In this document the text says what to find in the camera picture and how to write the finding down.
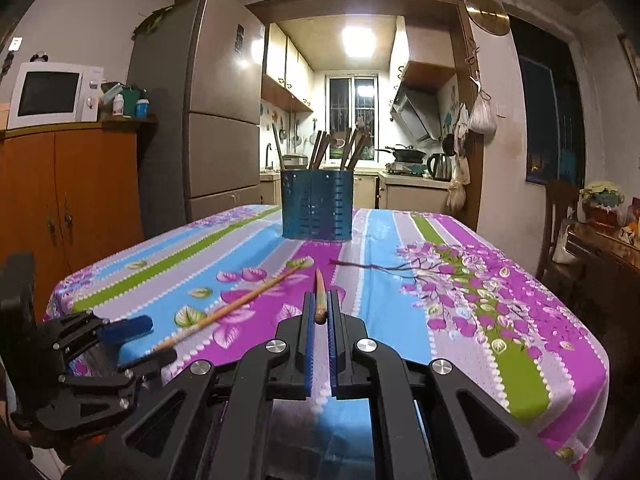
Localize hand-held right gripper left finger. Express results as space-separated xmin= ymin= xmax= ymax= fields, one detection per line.
xmin=65 ymin=292 xmax=317 ymax=480

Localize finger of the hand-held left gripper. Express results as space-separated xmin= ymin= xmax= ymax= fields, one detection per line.
xmin=47 ymin=310 xmax=154 ymax=361
xmin=20 ymin=347 xmax=179 ymax=434

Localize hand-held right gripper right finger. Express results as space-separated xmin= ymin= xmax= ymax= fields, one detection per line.
xmin=327 ymin=290 xmax=581 ymax=480

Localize brown wooden chopstick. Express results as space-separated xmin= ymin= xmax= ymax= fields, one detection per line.
xmin=151 ymin=265 xmax=302 ymax=353
xmin=313 ymin=268 xmax=329 ymax=325

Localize blue perforated utensil holder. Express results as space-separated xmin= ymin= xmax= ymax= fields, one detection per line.
xmin=280 ymin=168 xmax=355 ymax=245

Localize striped floral tablecloth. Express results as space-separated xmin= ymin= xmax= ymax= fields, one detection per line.
xmin=44 ymin=204 xmax=611 ymax=473

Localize orange wooden cabinet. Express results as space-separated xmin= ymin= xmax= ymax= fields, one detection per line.
xmin=0 ymin=115 xmax=159 ymax=322

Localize kitchen counter cabinet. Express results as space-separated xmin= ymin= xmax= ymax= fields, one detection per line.
xmin=377 ymin=172 xmax=452 ymax=214

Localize gas stove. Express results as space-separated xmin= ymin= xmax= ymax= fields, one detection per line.
xmin=385 ymin=160 xmax=427 ymax=176

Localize white microwave oven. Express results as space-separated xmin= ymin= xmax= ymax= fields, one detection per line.
xmin=7 ymin=62 xmax=106 ymax=130

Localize bunch of dark chopsticks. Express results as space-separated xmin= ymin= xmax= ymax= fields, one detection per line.
xmin=271 ymin=124 xmax=372 ymax=173

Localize black wok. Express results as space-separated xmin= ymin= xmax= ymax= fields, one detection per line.
xmin=375 ymin=144 xmax=429 ymax=161

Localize steel electric kettle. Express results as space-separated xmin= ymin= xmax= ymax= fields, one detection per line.
xmin=426 ymin=152 xmax=454 ymax=182

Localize bottles on cabinet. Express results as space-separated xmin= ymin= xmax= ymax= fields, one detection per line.
xmin=122 ymin=87 xmax=147 ymax=118

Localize hanging plastic bags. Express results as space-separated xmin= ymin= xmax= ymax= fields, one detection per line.
xmin=442 ymin=104 xmax=474 ymax=212

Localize kitchen window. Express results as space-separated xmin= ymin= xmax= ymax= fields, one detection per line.
xmin=325 ymin=74 xmax=379 ymax=164

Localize steel range hood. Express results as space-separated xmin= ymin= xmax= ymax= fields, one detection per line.
xmin=389 ymin=85 xmax=442 ymax=144

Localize silver refrigerator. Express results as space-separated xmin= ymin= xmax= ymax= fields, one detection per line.
xmin=125 ymin=0 xmax=267 ymax=239

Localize dark wooden chair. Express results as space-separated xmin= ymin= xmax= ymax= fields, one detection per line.
xmin=537 ymin=180 xmax=584 ymax=292

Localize white plastic bag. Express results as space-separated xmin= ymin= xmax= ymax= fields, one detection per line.
xmin=470 ymin=91 xmax=499 ymax=135

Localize dark wooden side table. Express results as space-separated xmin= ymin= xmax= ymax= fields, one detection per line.
xmin=542 ymin=220 xmax=640 ymax=342

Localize cream upper kitchen cabinets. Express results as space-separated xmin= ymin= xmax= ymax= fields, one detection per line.
xmin=262 ymin=25 xmax=315 ymax=114

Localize yellow green cloth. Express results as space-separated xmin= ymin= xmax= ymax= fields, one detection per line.
xmin=132 ymin=0 xmax=217 ymax=37

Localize potted yellow flowers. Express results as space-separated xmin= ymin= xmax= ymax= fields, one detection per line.
xmin=580 ymin=181 xmax=626 ymax=227

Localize square ceiling light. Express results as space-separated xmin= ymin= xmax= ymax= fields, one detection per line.
xmin=341 ymin=26 xmax=377 ymax=60

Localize dark blue framed window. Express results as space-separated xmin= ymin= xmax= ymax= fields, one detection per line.
xmin=517 ymin=55 xmax=586 ymax=186

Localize cream cabinet above hood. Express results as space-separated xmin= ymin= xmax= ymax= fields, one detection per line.
xmin=390 ymin=16 xmax=457 ymax=94

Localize round golden wall clock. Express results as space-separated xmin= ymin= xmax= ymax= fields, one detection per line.
xmin=465 ymin=0 xmax=510 ymax=36

